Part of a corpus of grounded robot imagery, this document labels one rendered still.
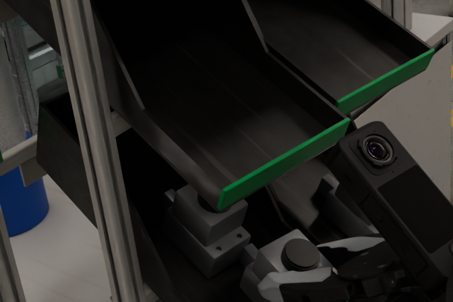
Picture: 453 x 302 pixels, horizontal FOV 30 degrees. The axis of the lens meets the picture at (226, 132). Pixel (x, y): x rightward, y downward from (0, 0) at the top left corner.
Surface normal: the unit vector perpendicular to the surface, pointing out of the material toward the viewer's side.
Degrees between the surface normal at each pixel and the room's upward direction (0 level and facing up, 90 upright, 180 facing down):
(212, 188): 90
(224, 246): 25
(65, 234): 0
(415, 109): 90
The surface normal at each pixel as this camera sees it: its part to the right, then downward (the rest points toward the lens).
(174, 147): -0.72, 0.38
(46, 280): -0.11, -0.89
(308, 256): 0.19, -0.69
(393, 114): 0.79, 0.19
